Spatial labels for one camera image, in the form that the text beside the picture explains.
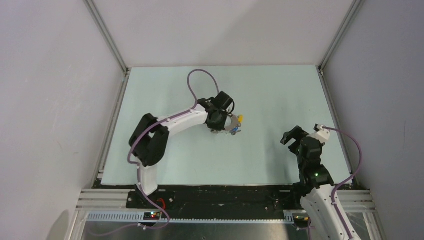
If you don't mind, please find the large metal keyring with keys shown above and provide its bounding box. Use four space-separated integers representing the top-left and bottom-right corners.
210 114 244 136

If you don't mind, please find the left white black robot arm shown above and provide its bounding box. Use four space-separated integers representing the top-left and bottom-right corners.
127 91 241 208

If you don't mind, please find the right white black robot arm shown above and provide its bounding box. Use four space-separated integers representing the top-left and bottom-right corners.
280 124 360 240

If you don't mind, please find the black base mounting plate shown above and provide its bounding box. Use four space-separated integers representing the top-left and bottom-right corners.
125 184 319 220

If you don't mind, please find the right small circuit board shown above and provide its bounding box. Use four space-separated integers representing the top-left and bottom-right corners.
293 215 311 223

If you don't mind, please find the small circuit board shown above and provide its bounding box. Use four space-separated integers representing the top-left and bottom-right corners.
143 211 162 221
293 215 311 223

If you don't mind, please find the left small circuit board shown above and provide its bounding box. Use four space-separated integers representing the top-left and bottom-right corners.
143 211 162 221

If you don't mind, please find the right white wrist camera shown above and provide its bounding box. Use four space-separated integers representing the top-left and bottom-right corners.
313 124 331 144

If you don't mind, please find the grey slotted cable duct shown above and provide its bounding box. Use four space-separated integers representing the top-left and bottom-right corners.
85 211 294 224

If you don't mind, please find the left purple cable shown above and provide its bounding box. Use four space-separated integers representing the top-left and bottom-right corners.
127 68 221 166

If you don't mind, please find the right aluminium frame post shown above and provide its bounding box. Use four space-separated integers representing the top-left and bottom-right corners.
317 0 365 76

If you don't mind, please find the aluminium frame post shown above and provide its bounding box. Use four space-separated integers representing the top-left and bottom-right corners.
317 0 365 76
83 0 129 76

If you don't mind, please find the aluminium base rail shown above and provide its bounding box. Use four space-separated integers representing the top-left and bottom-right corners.
76 188 140 212

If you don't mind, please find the left aluminium frame post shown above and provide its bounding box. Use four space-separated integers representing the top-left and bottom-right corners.
83 0 129 76

